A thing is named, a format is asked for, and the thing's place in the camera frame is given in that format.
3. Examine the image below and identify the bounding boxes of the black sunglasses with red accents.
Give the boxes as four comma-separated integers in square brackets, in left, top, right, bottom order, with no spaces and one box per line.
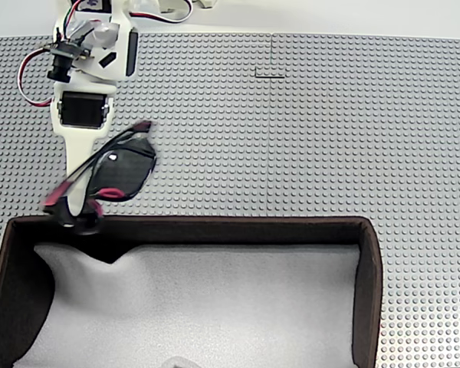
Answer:
[41,120,158,236]

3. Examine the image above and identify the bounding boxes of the white foam bin liner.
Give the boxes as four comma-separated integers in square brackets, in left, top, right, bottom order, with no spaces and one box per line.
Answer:
[11,242,360,368]

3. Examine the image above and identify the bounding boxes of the brown woven bin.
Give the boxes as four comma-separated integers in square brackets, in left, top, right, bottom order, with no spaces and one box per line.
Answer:
[0,215,385,368]

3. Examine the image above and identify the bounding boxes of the clear flat plastic brick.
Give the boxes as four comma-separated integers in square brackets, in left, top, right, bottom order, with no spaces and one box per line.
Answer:
[254,65,287,80]

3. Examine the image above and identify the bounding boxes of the small black camera module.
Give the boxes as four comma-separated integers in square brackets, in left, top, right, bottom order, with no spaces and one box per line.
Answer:
[47,39,91,84]

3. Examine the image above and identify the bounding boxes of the red white black servo cable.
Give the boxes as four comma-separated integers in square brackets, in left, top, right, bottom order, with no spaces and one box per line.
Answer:
[128,0,196,25]
[18,48,62,109]

